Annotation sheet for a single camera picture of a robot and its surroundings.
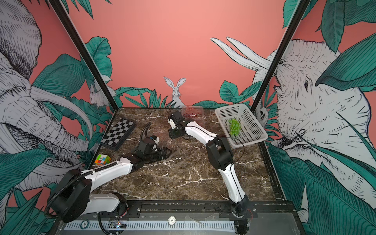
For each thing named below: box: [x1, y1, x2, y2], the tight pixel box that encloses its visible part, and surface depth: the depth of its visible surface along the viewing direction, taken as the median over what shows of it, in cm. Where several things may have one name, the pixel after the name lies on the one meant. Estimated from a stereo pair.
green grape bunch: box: [228, 118, 242, 137], surface depth 103 cm
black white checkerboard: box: [100, 117, 137, 151], surface depth 102 cm
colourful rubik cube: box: [94, 154, 112, 166], surface depth 88 cm
